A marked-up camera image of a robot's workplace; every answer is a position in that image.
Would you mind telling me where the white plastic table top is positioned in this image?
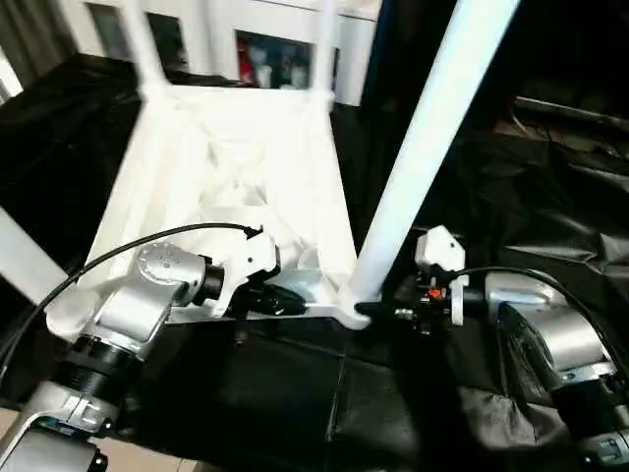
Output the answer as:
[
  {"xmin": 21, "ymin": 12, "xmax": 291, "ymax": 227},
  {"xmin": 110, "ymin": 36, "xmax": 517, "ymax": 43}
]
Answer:
[{"xmin": 46, "ymin": 83, "xmax": 373, "ymax": 340}]

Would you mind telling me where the white plastic table leg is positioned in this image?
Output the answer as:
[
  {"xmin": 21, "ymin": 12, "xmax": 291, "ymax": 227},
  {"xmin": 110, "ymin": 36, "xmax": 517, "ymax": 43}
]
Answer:
[
  {"xmin": 0, "ymin": 206, "xmax": 83, "ymax": 316},
  {"xmin": 125, "ymin": 0, "xmax": 171, "ymax": 99},
  {"xmin": 351, "ymin": 0, "xmax": 522, "ymax": 306},
  {"xmin": 314, "ymin": 0, "xmax": 340, "ymax": 99}
]

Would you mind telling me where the black mat cloth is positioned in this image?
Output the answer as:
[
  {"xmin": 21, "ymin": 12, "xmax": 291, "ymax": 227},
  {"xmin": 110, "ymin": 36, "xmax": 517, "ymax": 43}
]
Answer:
[{"xmin": 0, "ymin": 53, "xmax": 629, "ymax": 472}]

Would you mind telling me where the long black rod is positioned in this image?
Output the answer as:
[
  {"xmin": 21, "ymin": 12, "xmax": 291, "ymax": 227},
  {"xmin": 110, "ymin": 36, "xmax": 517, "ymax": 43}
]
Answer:
[{"xmin": 513, "ymin": 95, "xmax": 629, "ymax": 124}]

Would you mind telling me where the white display cabinet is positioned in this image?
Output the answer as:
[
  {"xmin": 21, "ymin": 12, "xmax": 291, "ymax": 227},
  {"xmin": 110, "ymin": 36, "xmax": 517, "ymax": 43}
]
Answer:
[{"xmin": 73, "ymin": 0, "xmax": 382, "ymax": 107}]

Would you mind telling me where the dark tall cabinet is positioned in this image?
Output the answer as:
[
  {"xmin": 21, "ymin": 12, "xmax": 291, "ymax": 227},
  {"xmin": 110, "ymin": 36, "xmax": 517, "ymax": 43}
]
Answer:
[{"xmin": 361, "ymin": 0, "xmax": 629, "ymax": 129}]

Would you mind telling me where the grey curtain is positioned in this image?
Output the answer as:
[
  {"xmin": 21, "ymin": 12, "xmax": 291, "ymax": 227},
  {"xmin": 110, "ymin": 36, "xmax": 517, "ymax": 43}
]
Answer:
[{"xmin": 0, "ymin": 0, "xmax": 75, "ymax": 99}]

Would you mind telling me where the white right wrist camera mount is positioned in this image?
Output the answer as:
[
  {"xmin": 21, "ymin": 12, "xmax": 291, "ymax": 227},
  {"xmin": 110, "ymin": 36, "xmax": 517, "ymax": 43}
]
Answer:
[{"xmin": 415, "ymin": 225, "xmax": 471, "ymax": 326}]

